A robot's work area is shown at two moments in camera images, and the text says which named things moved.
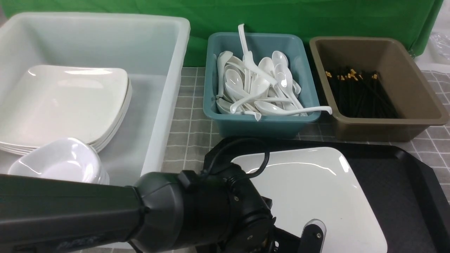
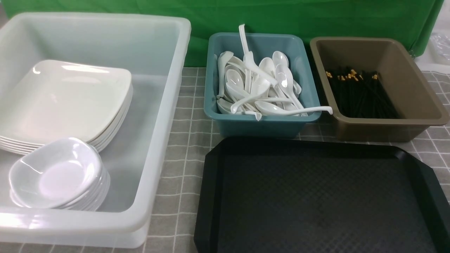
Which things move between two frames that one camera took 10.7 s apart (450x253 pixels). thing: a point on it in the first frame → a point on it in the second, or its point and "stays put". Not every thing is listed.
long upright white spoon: x=248 y=58 stays put
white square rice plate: x=323 y=185 → x=53 y=99
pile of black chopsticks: x=362 y=94 stays put
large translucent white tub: x=151 y=48 stays put
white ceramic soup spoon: x=267 y=65 → x=249 y=62
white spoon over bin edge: x=276 y=110 stays put
